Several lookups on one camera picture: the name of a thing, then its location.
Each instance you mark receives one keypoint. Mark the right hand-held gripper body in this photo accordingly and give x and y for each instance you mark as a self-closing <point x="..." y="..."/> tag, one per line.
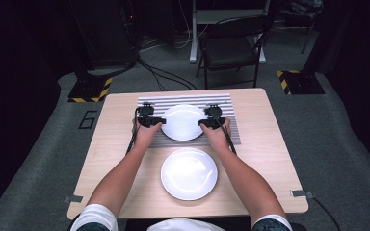
<point x="213" y="110"/>

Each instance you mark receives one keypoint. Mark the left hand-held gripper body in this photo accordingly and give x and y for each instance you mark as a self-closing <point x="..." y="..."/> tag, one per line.
<point x="145" y="112"/>

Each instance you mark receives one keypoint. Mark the white round plate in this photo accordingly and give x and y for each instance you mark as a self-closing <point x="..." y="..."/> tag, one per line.
<point x="183" y="123"/>
<point x="189" y="174"/>

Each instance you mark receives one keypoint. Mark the person's left hand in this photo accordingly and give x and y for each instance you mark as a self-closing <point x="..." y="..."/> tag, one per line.
<point x="144" y="136"/>

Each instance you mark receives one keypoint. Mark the person's right hand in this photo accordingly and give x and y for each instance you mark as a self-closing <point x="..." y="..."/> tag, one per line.
<point x="221" y="138"/>

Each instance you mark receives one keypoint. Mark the striped grey white placemat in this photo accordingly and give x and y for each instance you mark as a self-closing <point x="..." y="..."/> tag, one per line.
<point x="186" y="99"/>

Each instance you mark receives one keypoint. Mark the black yellow striped stand base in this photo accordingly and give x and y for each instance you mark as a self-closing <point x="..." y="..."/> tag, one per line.
<point x="302" y="83"/>
<point x="88" y="91"/>

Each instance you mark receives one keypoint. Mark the black folding chair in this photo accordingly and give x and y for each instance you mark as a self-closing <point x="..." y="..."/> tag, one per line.
<point x="226" y="48"/>

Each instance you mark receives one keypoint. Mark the dark cabinet with red light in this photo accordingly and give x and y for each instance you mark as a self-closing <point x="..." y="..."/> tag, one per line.
<point x="109" y="32"/>

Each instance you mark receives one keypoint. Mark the person's white shirt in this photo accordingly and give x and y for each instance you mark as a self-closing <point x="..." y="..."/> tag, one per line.
<point x="186" y="226"/>

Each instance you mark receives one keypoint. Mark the grey tape piece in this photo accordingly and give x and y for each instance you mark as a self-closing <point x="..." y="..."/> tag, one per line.
<point x="74" y="199"/>
<point x="298" y="193"/>

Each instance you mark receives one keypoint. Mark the dark chair with cloth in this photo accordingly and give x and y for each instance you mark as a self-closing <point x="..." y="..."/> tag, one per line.
<point x="302" y="12"/>

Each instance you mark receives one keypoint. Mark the white desk frame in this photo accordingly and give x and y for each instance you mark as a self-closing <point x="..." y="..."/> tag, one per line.
<point x="193" y="38"/>

